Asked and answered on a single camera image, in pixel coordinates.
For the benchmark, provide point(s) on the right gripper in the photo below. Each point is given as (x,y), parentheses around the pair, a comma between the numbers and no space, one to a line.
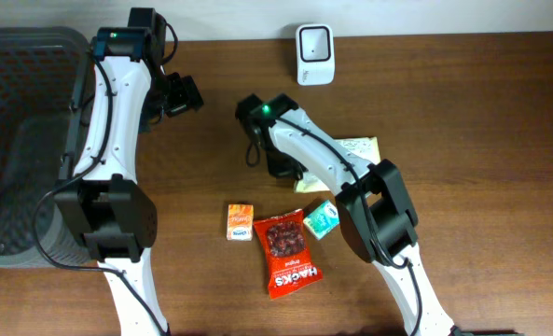
(282,167)

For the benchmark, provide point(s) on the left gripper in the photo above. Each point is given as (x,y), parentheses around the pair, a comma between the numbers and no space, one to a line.
(183,94)

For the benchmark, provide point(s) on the green tissue packet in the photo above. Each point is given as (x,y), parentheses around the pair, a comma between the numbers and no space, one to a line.
(322,220)

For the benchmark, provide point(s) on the small orange white packet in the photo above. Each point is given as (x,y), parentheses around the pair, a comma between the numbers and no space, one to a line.
(240,222)

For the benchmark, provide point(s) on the red Hacks candy bag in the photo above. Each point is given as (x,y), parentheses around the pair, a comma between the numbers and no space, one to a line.
(287,252)

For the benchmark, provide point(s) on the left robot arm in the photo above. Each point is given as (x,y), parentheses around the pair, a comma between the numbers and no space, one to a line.
(102,205)

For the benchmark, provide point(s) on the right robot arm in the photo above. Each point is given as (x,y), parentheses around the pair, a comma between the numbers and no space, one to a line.
(377,217)

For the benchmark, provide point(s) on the white barcode scanner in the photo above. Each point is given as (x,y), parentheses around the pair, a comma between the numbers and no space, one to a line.
(316,64)

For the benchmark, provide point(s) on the grey plastic mesh basket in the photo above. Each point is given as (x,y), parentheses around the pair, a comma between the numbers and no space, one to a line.
(39,136)

